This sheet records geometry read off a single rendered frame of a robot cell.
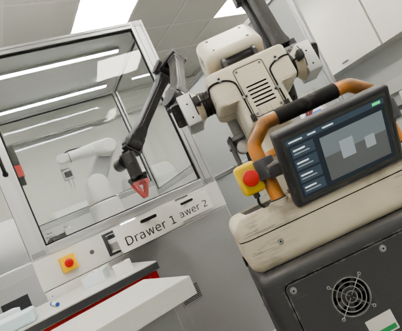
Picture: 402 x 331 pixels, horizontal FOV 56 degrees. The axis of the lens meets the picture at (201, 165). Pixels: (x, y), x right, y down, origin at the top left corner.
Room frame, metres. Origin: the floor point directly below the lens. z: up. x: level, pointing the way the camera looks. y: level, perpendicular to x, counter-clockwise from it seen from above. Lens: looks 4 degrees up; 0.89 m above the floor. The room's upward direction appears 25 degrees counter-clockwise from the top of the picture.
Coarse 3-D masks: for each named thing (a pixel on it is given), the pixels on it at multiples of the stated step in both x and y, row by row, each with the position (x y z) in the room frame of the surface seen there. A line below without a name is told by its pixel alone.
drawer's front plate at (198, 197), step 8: (200, 192) 2.08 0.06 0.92; (184, 200) 2.03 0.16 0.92; (192, 200) 2.05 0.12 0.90; (200, 200) 2.07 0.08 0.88; (208, 200) 2.09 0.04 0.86; (184, 208) 2.03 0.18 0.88; (192, 208) 2.05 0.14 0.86; (200, 208) 2.06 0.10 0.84; (208, 208) 2.08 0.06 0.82; (192, 216) 2.04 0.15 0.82
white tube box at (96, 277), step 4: (104, 268) 1.54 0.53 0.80; (96, 272) 1.54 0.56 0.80; (100, 272) 1.47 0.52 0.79; (104, 272) 1.51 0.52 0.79; (108, 272) 1.58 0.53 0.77; (88, 276) 1.47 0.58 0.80; (92, 276) 1.46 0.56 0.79; (96, 276) 1.46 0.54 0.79; (100, 276) 1.47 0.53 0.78; (104, 276) 1.47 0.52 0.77; (84, 280) 1.46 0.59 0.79; (88, 280) 1.46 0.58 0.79; (92, 280) 1.46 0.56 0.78; (96, 280) 1.46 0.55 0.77; (100, 280) 1.46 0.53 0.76; (84, 284) 1.46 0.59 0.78; (88, 284) 1.46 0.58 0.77; (92, 284) 1.46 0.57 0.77
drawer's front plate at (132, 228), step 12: (168, 204) 1.66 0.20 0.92; (144, 216) 1.61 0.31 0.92; (156, 216) 1.63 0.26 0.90; (168, 216) 1.65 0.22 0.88; (180, 216) 1.67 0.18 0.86; (120, 228) 1.56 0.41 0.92; (132, 228) 1.58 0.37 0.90; (144, 228) 1.60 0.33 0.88; (168, 228) 1.64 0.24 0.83; (120, 240) 1.55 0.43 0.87; (144, 240) 1.59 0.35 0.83
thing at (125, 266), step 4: (124, 260) 1.42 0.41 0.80; (128, 260) 1.39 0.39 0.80; (116, 264) 1.41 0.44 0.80; (120, 264) 1.37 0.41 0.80; (124, 264) 1.38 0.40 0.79; (128, 264) 1.39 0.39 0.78; (112, 268) 1.39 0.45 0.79; (116, 268) 1.37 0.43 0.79; (120, 268) 1.37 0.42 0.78; (124, 268) 1.37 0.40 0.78; (128, 268) 1.38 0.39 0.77; (132, 268) 1.40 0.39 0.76; (116, 272) 1.38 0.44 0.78; (120, 272) 1.37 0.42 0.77; (124, 272) 1.37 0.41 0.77; (116, 276) 1.39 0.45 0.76
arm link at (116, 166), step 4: (124, 140) 1.60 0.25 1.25; (128, 140) 1.59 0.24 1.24; (124, 144) 1.59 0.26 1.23; (124, 148) 1.60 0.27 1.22; (128, 148) 1.59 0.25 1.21; (132, 148) 1.60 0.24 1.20; (124, 152) 1.63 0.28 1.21; (136, 152) 1.61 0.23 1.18; (140, 152) 1.62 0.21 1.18; (116, 160) 1.63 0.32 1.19; (116, 164) 1.62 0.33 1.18; (120, 164) 1.61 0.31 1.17; (116, 168) 1.64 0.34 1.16; (120, 168) 1.62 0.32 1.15; (124, 168) 1.62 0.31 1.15
